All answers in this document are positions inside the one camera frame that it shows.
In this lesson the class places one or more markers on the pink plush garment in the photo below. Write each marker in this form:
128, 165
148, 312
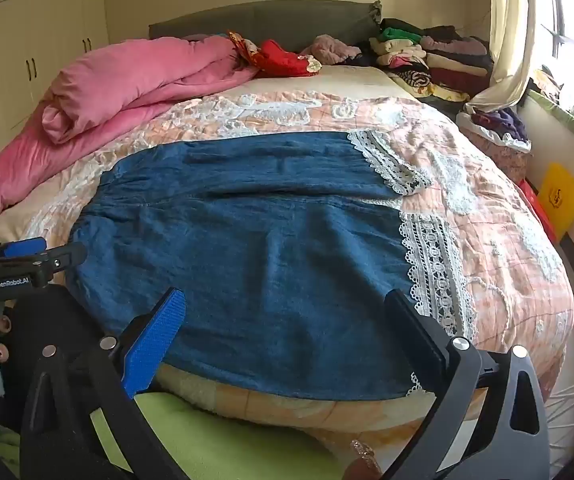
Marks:
329, 49

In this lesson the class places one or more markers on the dark blue towel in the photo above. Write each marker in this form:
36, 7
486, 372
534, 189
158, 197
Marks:
267, 260

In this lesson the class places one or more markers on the red bag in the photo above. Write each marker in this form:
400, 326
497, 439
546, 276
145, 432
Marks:
537, 210

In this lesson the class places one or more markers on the person's left hand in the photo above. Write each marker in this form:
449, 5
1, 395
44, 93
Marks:
3, 324

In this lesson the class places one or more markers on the peach quilted bedspread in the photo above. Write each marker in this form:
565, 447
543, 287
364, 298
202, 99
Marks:
492, 240

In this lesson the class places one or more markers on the frilled laundry basket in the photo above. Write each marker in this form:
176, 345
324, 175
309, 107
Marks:
497, 152

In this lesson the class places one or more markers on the pile of purple clothes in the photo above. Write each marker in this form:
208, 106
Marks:
502, 122

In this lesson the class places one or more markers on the white net hamper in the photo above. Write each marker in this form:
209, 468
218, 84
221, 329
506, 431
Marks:
569, 410

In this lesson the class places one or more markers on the stack of folded clothes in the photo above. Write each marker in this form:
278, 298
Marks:
437, 60

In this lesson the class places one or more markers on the cream wardrobe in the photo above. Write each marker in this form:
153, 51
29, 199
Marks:
32, 40

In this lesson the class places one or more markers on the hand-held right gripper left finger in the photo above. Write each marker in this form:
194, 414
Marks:
159, 340

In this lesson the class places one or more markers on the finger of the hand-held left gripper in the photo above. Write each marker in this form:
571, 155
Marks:
24, 249
69, 256

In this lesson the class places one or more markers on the pink duvet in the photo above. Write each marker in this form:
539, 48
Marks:
117, 85

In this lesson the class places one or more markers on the light green garment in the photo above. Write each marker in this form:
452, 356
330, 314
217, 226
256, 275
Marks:
242, 445

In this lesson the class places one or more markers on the yellow bag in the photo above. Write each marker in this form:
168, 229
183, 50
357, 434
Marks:
562, 195

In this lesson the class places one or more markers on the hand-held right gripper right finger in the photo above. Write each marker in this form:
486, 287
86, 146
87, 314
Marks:
419, 332

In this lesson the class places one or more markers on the green windowsill cloth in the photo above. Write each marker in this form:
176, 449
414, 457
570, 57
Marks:
567, 117

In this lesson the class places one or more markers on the grey-green headboard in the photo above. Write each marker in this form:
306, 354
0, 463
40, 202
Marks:
292, 25

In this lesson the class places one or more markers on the cream curtain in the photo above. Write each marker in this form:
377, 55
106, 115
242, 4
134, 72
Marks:
509, 25

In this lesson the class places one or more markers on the red patterned cloth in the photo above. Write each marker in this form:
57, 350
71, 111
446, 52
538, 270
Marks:
282, 60

